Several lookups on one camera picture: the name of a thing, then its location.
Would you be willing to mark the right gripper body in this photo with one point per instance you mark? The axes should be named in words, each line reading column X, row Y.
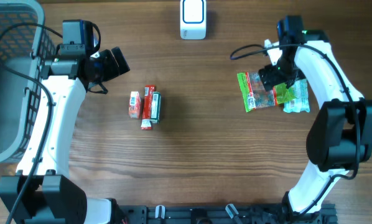
column 283, row 71

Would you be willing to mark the grey plastic shopping basket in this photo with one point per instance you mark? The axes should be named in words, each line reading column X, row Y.
column 24, row 45

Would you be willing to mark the green snack bag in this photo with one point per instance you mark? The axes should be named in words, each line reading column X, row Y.
column 256, row 97

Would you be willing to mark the white barcode scanner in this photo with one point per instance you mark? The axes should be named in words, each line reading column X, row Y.
column 193, row 19

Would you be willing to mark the mint wet wipes pack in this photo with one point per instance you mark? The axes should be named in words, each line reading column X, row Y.
column 301, row 101

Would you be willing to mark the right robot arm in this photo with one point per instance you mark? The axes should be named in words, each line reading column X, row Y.
column 340, row 138

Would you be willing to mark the red stick sachet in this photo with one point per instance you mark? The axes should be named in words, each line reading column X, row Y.
column 146, row 113

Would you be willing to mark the green white small box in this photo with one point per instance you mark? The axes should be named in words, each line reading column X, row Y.
column 155, row 107

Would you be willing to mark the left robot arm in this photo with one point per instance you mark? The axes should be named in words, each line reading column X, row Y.
column 40, row 191

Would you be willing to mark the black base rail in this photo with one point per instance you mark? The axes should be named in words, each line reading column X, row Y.
column 253, row 214

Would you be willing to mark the red Kleenex tissue pack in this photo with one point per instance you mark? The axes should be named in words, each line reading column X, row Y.
column 134, row 105

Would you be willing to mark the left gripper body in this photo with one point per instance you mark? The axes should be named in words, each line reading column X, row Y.
column 106, row 66

